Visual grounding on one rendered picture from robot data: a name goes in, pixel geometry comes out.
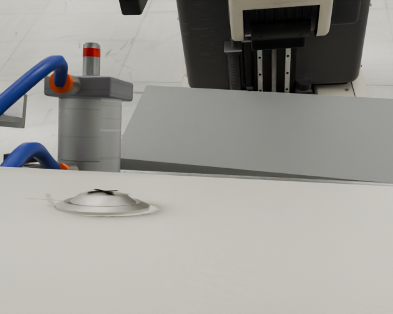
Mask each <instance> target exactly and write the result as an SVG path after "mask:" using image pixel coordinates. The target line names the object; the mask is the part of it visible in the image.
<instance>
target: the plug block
mask: <svg viewBox="0 0 393 314"><path fill-rule="evenodd" d="M147 1H148V0H119V4H120V8H121V12H122V15H125V16H128V15H141V14H142V13H143V10H144V8H145V6H146V4H147Z"/></svg>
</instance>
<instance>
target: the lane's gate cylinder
mask: <svg viewBox="0 0 393 314"><path fill-rule="evenodd" d="M82 57H83V65H82V75H98V76H100V45H99V44H98V43H95V42H86V43H85V44H83V51H82Z"/></svg>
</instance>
